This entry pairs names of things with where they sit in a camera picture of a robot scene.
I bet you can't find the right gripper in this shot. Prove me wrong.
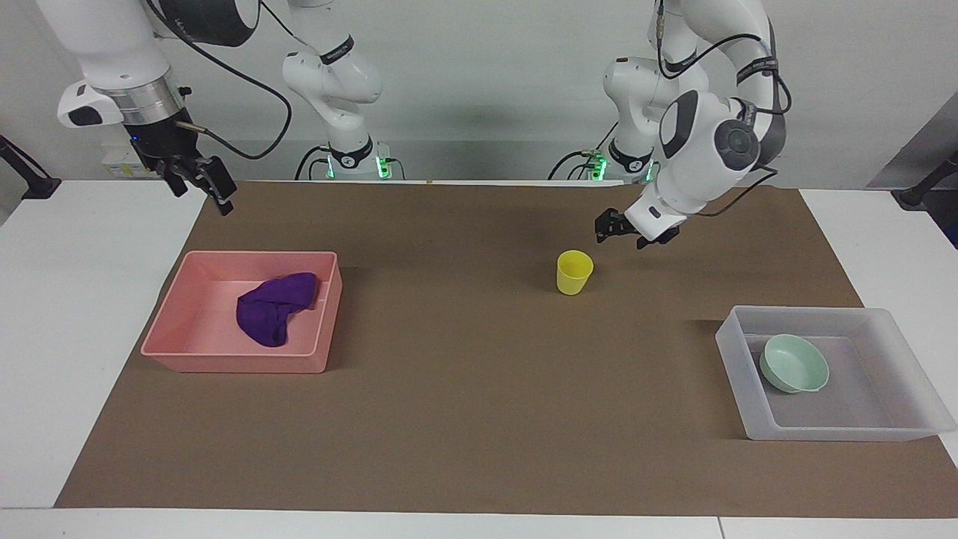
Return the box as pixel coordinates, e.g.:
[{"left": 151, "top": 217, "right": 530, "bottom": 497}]
[{"left": 127, "top": 109, "right": 237, "bottom": 218}]

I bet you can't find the clear plastic bin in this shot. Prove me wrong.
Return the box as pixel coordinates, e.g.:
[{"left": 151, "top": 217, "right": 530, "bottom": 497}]
[{"left": 715, "top": 305, "right": 958, "bottom": 442}]

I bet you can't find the light green bowl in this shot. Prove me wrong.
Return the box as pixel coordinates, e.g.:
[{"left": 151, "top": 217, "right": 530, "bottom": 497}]
[{"left": 759, "top": 333, "right": 831, "bottom": 395}]

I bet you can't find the black stand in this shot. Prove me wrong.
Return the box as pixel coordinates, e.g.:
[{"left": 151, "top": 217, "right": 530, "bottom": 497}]
[
  {"left": 897, "top": 148, "right": 958, "bottom": 211},
  {"left": 0, "top": 134, "right": 62, "bottom": 201}
]

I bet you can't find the pink plastic tray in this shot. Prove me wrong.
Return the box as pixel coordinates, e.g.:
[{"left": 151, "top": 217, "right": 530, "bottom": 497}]
[{"left": 141, "top": 250, "right": 344, "bottom": 374}]

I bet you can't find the yellow plastic cup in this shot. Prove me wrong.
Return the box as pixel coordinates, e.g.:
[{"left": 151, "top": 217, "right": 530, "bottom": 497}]
[{"left": 555, "top": 249, "right": 595, "bottom": 296}]

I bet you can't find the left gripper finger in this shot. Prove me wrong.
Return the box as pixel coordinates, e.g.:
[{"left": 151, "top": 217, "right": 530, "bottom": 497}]
[
  {"left": 594, "top": 207, "right": 636, "bottom": 246},
  {"left": 636, "top": 225, "right": 681, "bottom": 251}
]

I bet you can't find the purple cloth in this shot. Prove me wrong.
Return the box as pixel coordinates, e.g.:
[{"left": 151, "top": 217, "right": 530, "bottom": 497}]
[{"left": 236, "top": 272, "right": 322, "bottom": 349}]

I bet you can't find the black cable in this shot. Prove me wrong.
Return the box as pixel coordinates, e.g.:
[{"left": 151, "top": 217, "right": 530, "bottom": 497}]
[
  {"left": 696, "top": 166, "right": 781, "bottom": 219},
  {"left": 655, "top": 0, "right": 793, "bottom": 118},
  {"left": 294, "top": 144, "right": 332, "bottom": 181},
  {"left": 546, "top": 148, "right": 601, "bottom": 181},
  {"left": 146, "top": 0, "right": 293, "bottom": 161}
]

